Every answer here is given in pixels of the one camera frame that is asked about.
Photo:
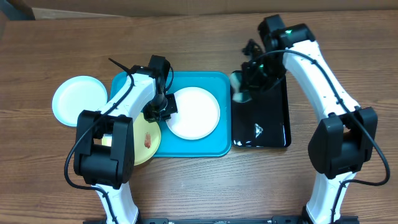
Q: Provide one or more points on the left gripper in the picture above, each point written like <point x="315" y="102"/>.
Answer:
<point x="151" y="117"/>

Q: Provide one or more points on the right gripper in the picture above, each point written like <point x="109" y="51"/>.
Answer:
<point x="250" y="81"/>

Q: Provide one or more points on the green yellow sponge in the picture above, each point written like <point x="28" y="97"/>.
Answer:
<point x="236" y="80"/>

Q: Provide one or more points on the yellow plate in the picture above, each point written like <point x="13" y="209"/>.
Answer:
<point x="146" y="137"/>

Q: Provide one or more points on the white plate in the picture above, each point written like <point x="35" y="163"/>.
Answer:
<point x="197" y="116"/>

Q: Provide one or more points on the light blue plate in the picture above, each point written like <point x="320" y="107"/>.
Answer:
<point x="75" y="95"/>

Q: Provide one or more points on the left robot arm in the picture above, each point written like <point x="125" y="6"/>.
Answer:
<point x="102" y="158"/>

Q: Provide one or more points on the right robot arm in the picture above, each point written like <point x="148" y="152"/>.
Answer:
<point x="344" y="138"/>

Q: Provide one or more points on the black water tray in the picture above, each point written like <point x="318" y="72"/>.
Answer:
<point x="261" y="121"/>

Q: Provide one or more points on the teal plastic tray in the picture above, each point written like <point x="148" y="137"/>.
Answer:
<point x="216" y="144"/>

